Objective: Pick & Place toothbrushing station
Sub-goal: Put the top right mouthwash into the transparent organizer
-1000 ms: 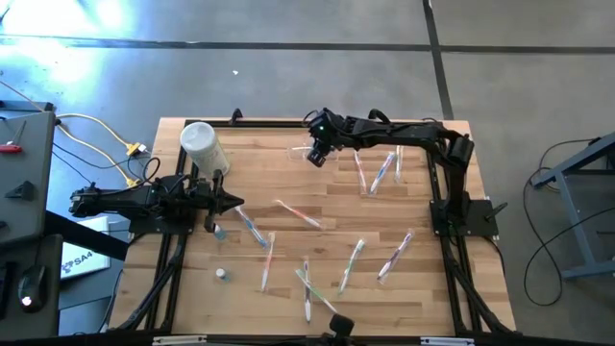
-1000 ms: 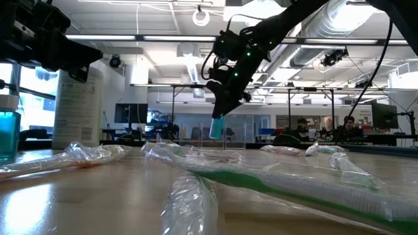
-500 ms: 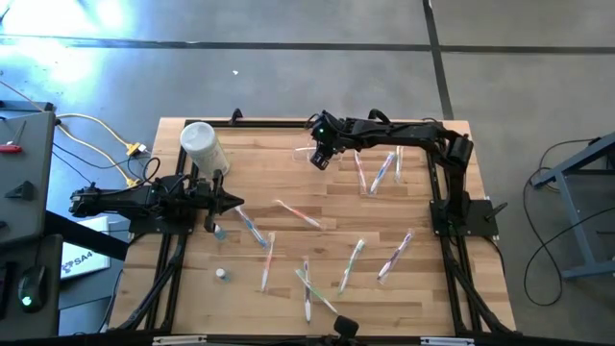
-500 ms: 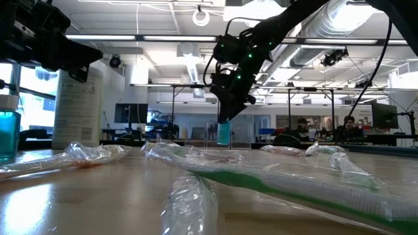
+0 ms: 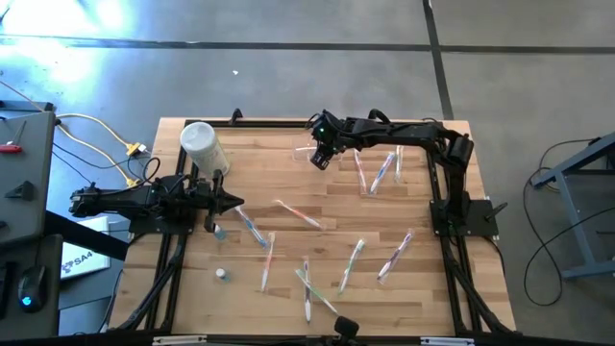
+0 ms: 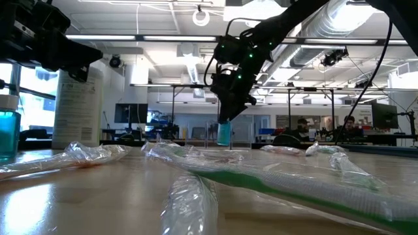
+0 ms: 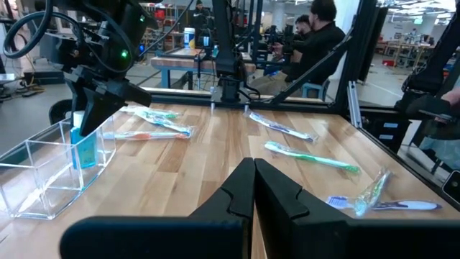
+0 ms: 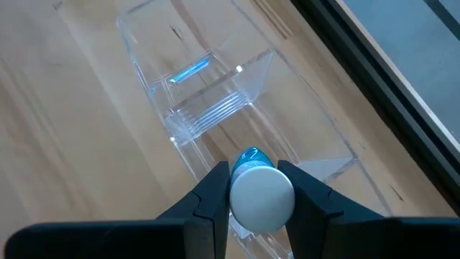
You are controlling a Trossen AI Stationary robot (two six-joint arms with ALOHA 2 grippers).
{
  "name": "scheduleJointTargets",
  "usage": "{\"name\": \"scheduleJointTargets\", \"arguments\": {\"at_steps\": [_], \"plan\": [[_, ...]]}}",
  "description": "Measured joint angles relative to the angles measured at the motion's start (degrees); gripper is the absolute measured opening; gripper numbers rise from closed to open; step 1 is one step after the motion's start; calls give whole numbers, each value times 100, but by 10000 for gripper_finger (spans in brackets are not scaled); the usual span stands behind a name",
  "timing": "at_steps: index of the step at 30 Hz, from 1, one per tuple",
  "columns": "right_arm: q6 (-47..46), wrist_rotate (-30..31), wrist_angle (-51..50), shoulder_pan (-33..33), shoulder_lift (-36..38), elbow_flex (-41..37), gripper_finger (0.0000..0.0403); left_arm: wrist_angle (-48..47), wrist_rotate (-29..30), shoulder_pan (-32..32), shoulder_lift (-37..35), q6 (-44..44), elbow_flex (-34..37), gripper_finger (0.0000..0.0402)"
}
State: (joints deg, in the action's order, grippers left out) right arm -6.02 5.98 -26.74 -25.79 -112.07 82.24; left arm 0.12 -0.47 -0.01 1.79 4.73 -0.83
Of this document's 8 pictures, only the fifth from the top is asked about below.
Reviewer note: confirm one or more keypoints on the blue-grey metal table frame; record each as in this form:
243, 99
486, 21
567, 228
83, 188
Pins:
572, 192

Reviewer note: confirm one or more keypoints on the green toothbrush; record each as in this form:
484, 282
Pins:
318, 293
351, 265

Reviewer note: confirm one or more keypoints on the black diagonal desk bar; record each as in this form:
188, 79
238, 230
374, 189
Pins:
86, 235

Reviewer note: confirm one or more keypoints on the pale pink toothbrush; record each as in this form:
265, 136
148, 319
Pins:
399, 163

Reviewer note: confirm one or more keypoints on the red toothbrush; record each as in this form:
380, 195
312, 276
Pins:
360, 172

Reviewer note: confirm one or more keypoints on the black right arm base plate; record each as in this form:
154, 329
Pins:
480, 221

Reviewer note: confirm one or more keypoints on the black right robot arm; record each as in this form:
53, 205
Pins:
408, 132

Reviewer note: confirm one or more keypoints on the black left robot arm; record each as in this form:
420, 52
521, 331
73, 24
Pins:
120, 202

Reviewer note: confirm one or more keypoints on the white wipes canister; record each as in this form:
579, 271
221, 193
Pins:
202, 144

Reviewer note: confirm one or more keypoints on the orange toothbrush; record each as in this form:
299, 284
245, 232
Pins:
300, 215

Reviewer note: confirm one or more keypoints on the small blue mouthwash bottle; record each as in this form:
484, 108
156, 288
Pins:
222, 275
220, 233

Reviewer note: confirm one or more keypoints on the grey side desk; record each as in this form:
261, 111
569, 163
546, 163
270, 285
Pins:
29, 216

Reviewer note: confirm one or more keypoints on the black triangular bracket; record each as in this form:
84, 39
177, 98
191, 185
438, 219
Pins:
20, 191

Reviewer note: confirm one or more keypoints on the white printed box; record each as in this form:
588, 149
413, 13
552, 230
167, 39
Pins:
86, 262

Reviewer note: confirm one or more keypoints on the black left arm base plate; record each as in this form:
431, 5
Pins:
154, 228

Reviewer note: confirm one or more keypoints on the white frame bracket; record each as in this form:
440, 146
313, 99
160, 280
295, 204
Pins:
447, 341
179, 340

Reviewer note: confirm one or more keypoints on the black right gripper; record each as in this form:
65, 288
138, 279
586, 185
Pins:
327, 132

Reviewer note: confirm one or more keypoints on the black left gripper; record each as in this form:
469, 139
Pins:
204, 199

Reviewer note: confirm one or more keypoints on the blue toothbrush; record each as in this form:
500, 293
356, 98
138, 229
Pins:
251, 227
382, 172

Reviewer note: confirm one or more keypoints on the purple toothbrush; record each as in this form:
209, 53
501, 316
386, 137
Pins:
395, 257
307, 295

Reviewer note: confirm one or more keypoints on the clear acrylic organizer holder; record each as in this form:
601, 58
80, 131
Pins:
302, 153

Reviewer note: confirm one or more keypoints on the black computer mouse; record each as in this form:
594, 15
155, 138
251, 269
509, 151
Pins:
32, 288

